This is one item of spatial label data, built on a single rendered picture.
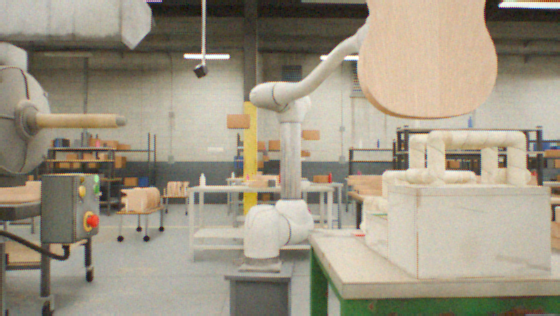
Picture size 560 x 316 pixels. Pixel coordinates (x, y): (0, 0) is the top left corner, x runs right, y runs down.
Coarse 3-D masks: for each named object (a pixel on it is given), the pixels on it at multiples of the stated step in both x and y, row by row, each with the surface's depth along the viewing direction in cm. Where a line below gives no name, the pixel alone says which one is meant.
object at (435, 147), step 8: (432, 144) 69; (440, 144) 68; (432, 152) 69; (440, 152) 68; (432, 160) 69; (440, 160) 68; (432, 168) 69; (440, 168) 68; (440, 176) 68; (432, 184) 69; (440, 184) 68
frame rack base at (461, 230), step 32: (416, 192) 67; (448, 192) 67; (480, 192) 68; (512, 192) 68; (544, 192) 69; (416, 224) 67; (448, 224) 67; (480, 224) 68; (512, 224) 68; (544, 224) 69; (416, 256) 67; (448, 256) 67; (480, 256) 68; (512, 256) 68; (544, 256) 69
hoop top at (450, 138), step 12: (432, 132) 69; (444, 132) 69; (456, 132) 69; (468, 132) 69; (480, 132) 70; (492, 132) 70; (504, 132) 70; (516, 132) 70; (456, 144) 69; (468, 144) 69; (480, 144) 70; (492, 144) 70; (504, 144) 70
